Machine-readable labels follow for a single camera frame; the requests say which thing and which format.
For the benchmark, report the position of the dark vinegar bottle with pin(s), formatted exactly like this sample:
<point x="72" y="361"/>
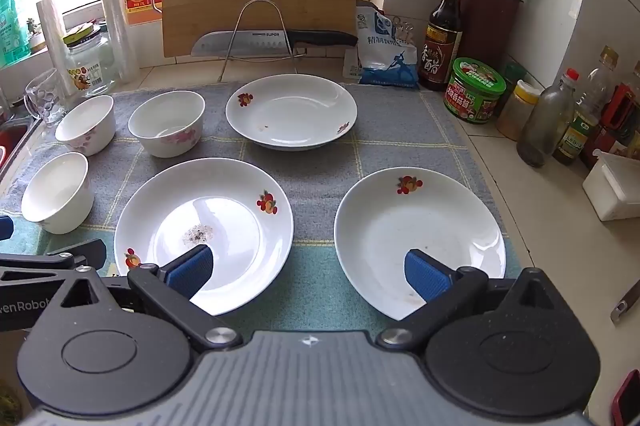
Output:
<point x="440" y="36"/>

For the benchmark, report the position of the glass bottle with red cap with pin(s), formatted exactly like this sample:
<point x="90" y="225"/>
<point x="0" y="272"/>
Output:
<point x="545" y="126"/>

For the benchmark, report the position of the grey teal checked dish cloth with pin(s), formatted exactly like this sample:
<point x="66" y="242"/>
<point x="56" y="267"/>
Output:
<point x="310" y="186"/>

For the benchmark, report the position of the white plate with fruit print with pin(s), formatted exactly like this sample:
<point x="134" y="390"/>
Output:
<point x="235" y="226"/>
<point x="400" y="226"/>
<point x="295" y="111"/>

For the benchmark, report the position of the green package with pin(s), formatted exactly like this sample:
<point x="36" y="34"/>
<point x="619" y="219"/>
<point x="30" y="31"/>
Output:
<point x="10" y="21"/>

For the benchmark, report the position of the red edged dark object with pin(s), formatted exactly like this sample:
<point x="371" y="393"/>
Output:
<point x="629" y="398"/>

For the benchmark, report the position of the metal sink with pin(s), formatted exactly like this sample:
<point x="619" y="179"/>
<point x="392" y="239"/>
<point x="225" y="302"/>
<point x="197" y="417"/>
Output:
<point x="22" y="131"/>

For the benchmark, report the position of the small green lid jar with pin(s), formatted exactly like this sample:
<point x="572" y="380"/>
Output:
<point x="515" y="73"/>

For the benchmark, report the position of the white plastic container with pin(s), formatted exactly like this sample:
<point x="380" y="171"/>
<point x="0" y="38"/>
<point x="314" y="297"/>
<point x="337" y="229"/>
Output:
<point x="615" y="186"/>

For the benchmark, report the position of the white bowl with pink flowers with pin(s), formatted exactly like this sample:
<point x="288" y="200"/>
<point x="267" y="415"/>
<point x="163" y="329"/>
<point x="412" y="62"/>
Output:
<point x="85" y="131"/>
<point x="55" y="196"/>
<point x="167" y="131"/>

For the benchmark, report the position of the green lidded sauce jar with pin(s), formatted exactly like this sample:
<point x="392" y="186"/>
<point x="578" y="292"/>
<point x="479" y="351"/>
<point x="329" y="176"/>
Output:
<point x="475" y="96"/>

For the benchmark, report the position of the clear bottle with green label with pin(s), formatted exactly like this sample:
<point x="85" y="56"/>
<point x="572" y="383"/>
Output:
<point x="580" y="126"/>

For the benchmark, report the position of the clear glass mug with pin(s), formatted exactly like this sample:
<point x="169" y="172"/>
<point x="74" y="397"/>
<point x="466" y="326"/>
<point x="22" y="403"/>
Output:
<point x="45" y="96"/>

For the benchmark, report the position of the white blue salt bag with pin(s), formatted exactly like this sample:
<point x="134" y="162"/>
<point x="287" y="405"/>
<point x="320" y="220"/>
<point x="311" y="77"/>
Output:
<point x="385" y="56"/>

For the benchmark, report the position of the dark bottle with red label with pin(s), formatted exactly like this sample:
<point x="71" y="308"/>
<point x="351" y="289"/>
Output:
<point x="617" y="111"/>

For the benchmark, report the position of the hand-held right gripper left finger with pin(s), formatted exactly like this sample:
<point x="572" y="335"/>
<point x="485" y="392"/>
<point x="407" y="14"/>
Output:
<point x="192" y="271"/>

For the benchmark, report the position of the glass jar with lid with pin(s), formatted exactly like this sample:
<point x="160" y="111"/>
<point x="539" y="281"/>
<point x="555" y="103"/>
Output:
<point x="87" y="66"/>

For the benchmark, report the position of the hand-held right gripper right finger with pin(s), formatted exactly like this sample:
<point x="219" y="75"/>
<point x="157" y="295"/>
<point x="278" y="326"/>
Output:
<point x="425" y="276"/>

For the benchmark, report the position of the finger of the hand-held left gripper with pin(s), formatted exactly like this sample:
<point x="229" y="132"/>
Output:
<point x="60" y="261"/>
<point x="5" y="227"/>

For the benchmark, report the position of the maroon knife block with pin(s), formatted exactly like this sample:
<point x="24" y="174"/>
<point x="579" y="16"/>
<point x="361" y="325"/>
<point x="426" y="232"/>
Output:
<point x="492" y="21"/>

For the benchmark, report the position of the yellow lid spice jar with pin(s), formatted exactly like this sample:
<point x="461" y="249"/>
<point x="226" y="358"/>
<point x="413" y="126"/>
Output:
<point x="517" y="111"/>

